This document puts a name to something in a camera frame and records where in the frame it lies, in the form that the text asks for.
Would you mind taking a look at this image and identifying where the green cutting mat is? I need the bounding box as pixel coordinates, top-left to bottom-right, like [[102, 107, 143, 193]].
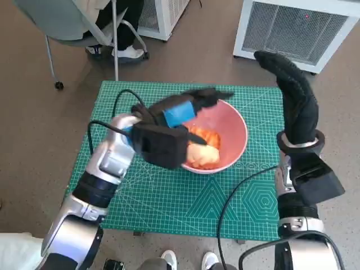
[[65, 80, 285, 241]]

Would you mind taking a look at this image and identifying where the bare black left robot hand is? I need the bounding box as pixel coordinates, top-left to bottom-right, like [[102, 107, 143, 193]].
[[131, 87, 235, 146]]

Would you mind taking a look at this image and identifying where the person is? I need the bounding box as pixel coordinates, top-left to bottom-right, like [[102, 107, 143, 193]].
[[83, 0, 147, 60]]

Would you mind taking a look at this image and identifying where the large white mesh cabinet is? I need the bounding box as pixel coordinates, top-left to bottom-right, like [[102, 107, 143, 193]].
[[232, 0, 360, 75]]

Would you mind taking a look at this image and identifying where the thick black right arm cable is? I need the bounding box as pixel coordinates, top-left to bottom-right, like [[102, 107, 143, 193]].
[[238, 229, 347, 270]]

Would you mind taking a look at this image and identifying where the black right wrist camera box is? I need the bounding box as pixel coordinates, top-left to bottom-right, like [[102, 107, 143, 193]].
[[289, 153, 346, 206]]

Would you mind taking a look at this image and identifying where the grey chair with metal legs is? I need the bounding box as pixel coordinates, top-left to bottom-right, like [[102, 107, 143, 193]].
[[12, 0, 150, 91]]

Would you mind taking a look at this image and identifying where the long striped toy bread loaf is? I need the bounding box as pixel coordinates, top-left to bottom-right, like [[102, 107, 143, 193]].
[[187, 125, 222, 150]]

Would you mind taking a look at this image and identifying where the small white mesh cabinet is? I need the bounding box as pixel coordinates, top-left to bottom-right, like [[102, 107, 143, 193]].
[[137, 0, 191, 42]]

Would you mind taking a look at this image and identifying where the black left camera cable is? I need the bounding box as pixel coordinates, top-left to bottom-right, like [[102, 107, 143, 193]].
[[87, 120, 133, 155]]

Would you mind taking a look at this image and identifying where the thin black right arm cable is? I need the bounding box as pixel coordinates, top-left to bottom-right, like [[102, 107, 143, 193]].
[[217, 165, 279, 268]]

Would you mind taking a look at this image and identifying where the round toy bread bun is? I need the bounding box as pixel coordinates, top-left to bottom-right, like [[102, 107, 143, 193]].
[[185, 143, 221, 169]]

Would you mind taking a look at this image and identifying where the light grey cloth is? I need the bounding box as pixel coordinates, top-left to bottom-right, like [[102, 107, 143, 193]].
[[0, 232, 46, 270]]

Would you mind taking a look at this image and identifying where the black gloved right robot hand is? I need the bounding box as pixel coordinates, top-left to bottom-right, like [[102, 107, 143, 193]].
[[254, 50, 320, 147]]

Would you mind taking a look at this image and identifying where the pink bowl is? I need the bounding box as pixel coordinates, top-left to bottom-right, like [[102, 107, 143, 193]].
[[181, 98, 249, 175]]

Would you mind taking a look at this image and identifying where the white shoe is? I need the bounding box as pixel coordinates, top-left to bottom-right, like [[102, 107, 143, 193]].
[[201, 251, 219, 270], [160, 249, 178, 270]]

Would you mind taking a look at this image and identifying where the small black device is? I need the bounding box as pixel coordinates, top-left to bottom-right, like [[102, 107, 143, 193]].
[[103, 258, 126, 270]]

